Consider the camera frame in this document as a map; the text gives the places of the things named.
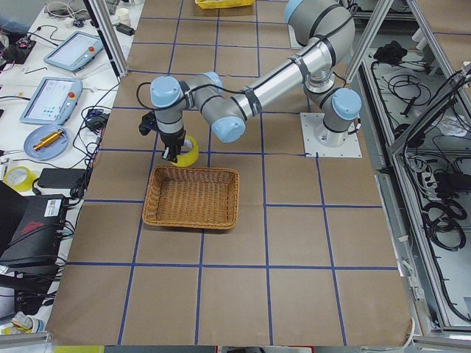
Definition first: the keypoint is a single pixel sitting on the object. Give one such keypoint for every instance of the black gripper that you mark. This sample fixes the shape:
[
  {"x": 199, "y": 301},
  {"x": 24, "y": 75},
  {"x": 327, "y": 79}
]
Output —
[{"x": 174, "y": 140}]

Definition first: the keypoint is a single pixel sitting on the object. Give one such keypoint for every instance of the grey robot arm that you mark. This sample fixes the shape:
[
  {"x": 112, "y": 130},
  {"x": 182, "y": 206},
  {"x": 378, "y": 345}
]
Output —
[{"x": 324, "y": 29}]

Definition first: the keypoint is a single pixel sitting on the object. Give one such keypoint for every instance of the spare yellow tape roll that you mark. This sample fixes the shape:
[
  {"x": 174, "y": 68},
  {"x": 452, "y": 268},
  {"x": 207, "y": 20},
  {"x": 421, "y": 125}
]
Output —
[{"x": 20, "y": 179}]

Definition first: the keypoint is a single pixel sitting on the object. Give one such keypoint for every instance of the brown wicker basket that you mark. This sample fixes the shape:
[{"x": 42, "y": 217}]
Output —
[{"x": 199, "y": 198}]

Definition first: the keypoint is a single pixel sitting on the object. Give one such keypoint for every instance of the black power brick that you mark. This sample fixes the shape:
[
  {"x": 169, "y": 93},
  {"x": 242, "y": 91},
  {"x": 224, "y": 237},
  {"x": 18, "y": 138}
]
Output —
[{"x": 60, "y": 178}]

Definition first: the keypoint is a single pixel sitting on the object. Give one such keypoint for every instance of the brass cylinder tool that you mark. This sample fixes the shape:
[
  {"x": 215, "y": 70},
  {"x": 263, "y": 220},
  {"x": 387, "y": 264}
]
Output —
[{"x": 49, "y": 139}]

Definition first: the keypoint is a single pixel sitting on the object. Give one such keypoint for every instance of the near teach pendant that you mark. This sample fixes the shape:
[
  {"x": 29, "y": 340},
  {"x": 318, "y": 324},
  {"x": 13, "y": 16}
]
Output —
[{"x": 53, "y": 101}]

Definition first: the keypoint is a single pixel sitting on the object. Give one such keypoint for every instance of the teach pendant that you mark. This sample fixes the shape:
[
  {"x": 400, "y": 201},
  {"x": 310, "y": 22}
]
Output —
[
  {"x": 75, "y": 52},
  {"x": 53, "y": 101}
]

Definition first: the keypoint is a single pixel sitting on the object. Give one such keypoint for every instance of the blue bowl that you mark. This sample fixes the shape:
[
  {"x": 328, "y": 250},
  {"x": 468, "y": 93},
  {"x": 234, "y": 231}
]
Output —
[{"x": 51, "y": 151}]

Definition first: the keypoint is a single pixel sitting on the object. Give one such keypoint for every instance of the far teach pendant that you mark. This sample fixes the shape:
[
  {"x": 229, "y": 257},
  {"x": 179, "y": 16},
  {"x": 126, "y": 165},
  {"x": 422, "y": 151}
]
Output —
[{"x": 75, "y": 52}]

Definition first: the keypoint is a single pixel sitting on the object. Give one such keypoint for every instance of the yellow plastic basket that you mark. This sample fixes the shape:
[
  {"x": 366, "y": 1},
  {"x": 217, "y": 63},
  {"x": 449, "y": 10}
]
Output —
[{"x": 222, "y": 4}]

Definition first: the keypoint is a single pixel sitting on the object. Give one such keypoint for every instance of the black computer box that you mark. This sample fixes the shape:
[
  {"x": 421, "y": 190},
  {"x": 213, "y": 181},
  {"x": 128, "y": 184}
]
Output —
[{"x": 31, "y": 228}]

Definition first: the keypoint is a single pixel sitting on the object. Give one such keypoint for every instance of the aluminium frame post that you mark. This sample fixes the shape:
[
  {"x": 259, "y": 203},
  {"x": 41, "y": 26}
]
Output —
[{"x": 98, "y": 11}]

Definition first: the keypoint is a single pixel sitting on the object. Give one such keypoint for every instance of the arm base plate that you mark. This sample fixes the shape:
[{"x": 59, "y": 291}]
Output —
[{"x": 320, "y": 142}]

